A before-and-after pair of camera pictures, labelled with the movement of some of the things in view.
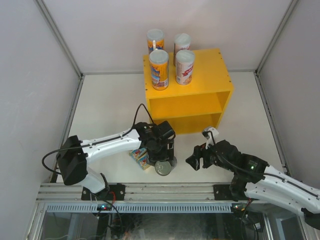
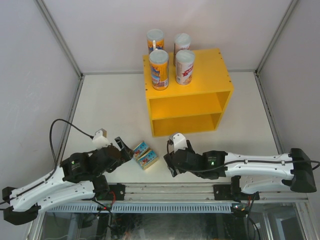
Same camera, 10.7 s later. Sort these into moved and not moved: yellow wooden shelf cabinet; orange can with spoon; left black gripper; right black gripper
Moved: right black gripper; left black gripper
Not moved: yellow wooden shelf cabinet; orange can with spoon
